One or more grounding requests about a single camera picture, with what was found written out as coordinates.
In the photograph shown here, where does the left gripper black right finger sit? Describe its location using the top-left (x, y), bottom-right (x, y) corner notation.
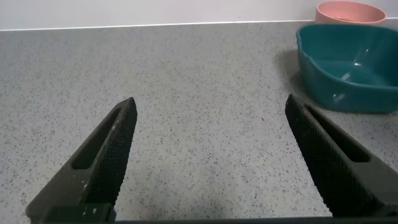
top-left (284, 93), bottom-right (398, 218)

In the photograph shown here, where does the pink round bowl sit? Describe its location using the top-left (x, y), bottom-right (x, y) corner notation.
top-left (315, 0), bottom-right (388, 26)

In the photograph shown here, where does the teal square plastic basin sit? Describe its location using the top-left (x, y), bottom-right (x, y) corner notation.
top-left (295, 23), bottom-right (398, 114)

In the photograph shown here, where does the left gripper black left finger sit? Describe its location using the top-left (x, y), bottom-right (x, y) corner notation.
top-left (25, 96), bottom-right (138, 223)

